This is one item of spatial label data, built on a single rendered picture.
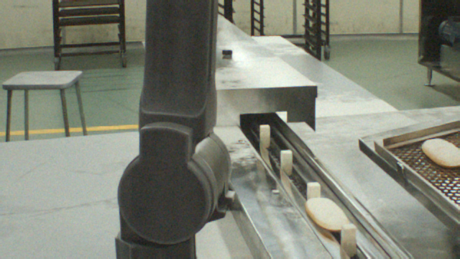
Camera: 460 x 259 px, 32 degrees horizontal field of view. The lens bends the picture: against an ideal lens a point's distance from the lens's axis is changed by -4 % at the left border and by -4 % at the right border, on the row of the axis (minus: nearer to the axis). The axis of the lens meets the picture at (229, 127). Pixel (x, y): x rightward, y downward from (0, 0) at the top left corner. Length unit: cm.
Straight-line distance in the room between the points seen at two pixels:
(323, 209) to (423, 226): 14
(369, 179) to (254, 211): 29
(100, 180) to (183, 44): 53
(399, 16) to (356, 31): 47
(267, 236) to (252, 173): 21
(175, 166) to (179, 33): 10
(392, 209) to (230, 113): 34
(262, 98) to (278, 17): 675
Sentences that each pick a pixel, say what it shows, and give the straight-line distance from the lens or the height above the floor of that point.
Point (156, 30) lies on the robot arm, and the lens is 66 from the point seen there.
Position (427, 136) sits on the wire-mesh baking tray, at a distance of 106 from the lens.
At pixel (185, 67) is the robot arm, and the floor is 105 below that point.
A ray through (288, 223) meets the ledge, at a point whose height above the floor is 86.
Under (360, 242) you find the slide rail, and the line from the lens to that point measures 85.
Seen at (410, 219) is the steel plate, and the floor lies 82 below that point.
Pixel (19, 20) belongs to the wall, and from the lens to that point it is 783.
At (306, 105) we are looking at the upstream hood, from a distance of 128.
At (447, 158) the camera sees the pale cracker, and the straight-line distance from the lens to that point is 95.
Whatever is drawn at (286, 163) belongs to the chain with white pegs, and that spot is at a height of 86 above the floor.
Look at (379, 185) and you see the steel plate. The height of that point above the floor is 82.
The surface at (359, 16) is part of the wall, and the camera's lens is 821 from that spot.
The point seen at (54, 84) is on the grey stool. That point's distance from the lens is 383.
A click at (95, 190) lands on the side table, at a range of 112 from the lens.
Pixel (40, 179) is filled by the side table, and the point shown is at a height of 82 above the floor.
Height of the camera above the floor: 117
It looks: 14 degrees down
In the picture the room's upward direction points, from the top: 1 degrees counter-clockwise
